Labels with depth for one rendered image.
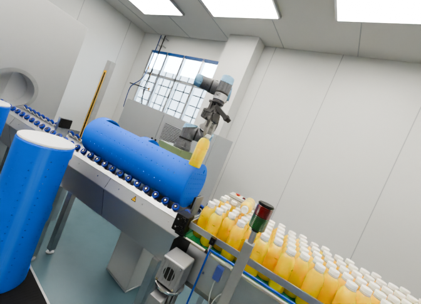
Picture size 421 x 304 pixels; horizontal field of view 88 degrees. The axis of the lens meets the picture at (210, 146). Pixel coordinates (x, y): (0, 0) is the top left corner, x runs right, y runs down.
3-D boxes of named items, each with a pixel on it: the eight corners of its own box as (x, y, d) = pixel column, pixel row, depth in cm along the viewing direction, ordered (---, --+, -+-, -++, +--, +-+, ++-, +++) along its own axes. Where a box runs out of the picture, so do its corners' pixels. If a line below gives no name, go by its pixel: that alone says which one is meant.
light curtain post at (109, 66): (52, 217, 224) (112, 62, 216) (56, 220, 222) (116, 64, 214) (46, 218, 219) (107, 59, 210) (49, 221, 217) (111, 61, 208)
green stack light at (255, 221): (250, 221, 86) (255, 210, 85) (265, 230, 83) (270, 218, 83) (247, 225, 80) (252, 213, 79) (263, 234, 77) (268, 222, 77)
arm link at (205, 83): (204, 74, 173) (198, 68, 126) (217, 79, 174) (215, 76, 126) (198, 88, 176) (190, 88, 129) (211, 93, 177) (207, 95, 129)
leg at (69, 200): (51, 249, 184) (77, 182, 181) (55, 252, 182) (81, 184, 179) (44, 251, 178) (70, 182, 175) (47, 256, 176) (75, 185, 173)
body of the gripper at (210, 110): (206, 121, 127) (214, 102, 127) (218, 125, 122) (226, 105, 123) (199, 116, 120) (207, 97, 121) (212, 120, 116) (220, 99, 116)
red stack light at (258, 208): (255, 210, 85) (259, 201, 85) (270, 218, 83) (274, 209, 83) (252, 213, 79) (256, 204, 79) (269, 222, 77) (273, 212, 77)
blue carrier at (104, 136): (106, 155, 176) (121, 123, 177) (194, 206, 144) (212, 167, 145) (74, 148, 150) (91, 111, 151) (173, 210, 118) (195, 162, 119)
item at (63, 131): (64, 135, 185) (71, 119, 184) (67, 137, 183) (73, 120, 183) (52, 134, 176) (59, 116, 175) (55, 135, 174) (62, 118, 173)
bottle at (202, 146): (185, 163, 118) (198, 132, 119) (192, 165, 124) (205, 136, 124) (194, 168, 114) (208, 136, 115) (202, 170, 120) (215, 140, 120)
